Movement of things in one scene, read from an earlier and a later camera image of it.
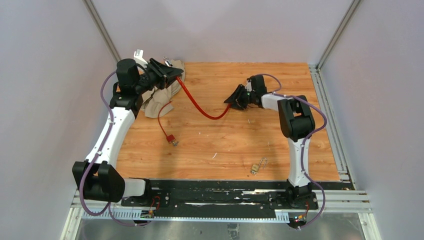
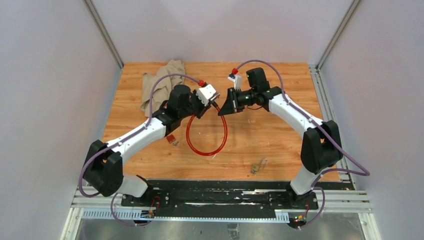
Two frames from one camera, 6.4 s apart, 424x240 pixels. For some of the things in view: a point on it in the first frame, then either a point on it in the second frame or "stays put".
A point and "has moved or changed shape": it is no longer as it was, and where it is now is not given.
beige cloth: x=158 y=102 stays put
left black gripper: x=164 y=74 to x=203 y=108
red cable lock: x=195 y=105 has moved or changed shape
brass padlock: x=255 y=168 stays put
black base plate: x=217 y=198 stays put
